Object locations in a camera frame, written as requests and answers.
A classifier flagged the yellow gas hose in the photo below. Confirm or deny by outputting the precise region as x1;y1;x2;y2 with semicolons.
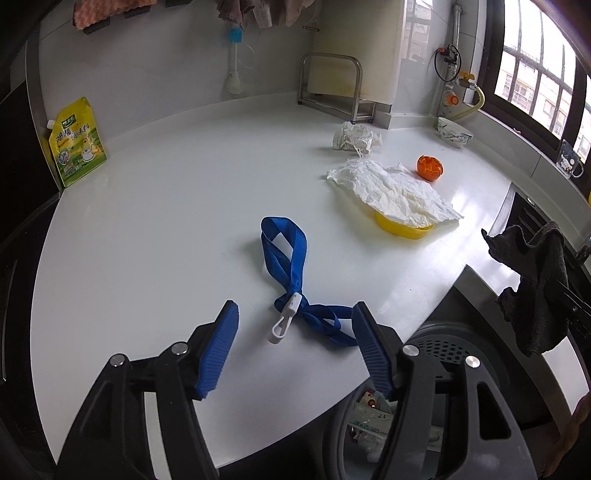
455;85;486;125

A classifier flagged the metal cutting board rack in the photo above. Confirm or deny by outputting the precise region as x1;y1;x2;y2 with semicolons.
297;53;377;125

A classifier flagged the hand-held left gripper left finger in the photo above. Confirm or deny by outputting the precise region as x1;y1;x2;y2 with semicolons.
55;300;240;480

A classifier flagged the black sink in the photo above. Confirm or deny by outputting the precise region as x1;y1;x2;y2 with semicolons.
489;182;591;287

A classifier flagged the white patterned bowl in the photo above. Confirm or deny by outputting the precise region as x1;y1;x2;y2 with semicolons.
436;116;475;149

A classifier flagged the yellow green seasoning pouch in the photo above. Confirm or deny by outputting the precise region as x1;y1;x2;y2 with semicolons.
46;96;108;188

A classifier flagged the dark window frame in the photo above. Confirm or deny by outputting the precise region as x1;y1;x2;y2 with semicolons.
480;0;591;162

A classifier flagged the metal gas pipe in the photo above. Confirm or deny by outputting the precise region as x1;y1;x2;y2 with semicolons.
450;2;463;47

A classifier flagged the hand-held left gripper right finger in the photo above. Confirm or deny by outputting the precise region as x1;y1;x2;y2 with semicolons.
351;302;539;480

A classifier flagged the grey hanging cloth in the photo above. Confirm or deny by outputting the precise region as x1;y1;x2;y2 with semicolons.
217;0;257;24

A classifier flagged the white paper towel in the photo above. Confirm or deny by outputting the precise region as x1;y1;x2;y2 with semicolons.
325;158;465;229

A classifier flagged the white cutting board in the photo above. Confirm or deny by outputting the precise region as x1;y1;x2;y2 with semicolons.
307;0;407;104

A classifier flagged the yellow plastic dish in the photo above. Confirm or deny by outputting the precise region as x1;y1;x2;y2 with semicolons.
374;210;435;240

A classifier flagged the clear plastic packet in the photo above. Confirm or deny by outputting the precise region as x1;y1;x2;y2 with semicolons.
346;406;393;444

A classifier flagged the grey perforated wastebasket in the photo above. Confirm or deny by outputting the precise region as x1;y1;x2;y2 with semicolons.
323;318;509;480

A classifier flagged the white tissue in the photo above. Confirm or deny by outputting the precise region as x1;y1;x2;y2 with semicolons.
331;121;384;158

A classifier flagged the white bottle brush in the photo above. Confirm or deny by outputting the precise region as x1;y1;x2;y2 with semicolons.
225;25;245;95

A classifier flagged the pink hanging cloth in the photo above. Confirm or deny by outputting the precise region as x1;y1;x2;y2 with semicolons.
252;0;315;28

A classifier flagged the black kitchen appliance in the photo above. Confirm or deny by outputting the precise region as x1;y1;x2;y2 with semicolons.
0;37;63;393

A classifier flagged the clear cartoon mug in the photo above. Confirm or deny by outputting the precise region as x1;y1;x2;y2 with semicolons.
556;138;585;178

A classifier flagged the dark grey cloth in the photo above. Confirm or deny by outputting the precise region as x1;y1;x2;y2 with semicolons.
481;220;571;357

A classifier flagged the gas valve with orange knob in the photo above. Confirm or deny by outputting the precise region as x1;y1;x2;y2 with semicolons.
441;90;462;118

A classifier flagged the pink wavy dishcloth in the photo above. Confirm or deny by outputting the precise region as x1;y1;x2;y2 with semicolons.
73;0;155;31

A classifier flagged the blue lanyard with white clip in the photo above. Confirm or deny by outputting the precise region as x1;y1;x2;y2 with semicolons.
260;216;365;348

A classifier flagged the black cable with red sensor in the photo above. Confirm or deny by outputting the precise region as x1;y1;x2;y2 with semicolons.
433;44;461;81

